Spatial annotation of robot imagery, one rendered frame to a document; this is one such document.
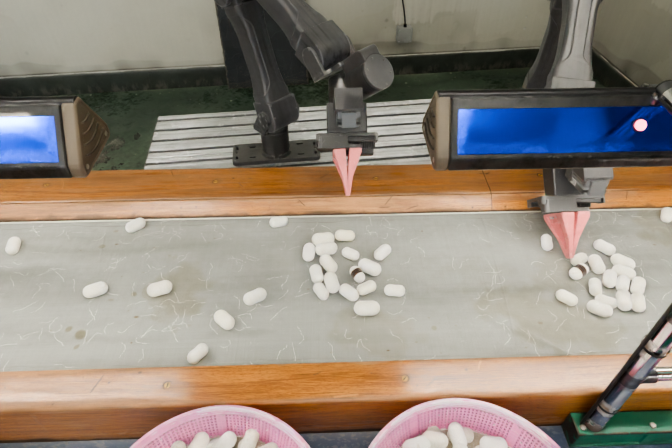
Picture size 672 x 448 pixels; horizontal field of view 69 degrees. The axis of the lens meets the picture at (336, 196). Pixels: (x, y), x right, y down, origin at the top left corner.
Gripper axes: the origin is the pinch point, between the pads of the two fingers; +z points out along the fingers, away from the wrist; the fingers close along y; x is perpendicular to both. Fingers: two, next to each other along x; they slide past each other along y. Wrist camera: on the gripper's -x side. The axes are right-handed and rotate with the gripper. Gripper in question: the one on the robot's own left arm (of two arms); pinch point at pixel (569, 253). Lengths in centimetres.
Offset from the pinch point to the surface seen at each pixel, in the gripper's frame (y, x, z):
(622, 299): 4.4, -6.0, 7.0
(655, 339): -6.4, -28.9, 8.5
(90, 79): -162, 174, -97
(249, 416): -49, -17, 18
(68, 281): -80, 0, 2
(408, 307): -27.2, -4.1, 7.3
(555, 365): -9.8, -13.5, 14.3
